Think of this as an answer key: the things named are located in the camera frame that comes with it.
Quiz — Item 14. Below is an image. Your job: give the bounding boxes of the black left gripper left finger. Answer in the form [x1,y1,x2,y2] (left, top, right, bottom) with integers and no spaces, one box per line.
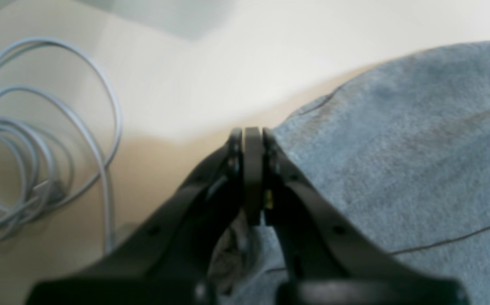
[26,128,243,305]

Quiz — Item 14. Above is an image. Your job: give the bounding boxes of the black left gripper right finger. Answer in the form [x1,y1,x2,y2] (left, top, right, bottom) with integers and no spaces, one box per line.
[262,128,468,305]

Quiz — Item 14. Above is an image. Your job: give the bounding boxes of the grey t-shirt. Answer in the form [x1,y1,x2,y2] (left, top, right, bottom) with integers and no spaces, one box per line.
[209,40,490,305]

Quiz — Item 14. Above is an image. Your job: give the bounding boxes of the white coiled charging cable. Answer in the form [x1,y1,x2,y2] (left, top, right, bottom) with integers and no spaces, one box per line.
[0,37,123,255]

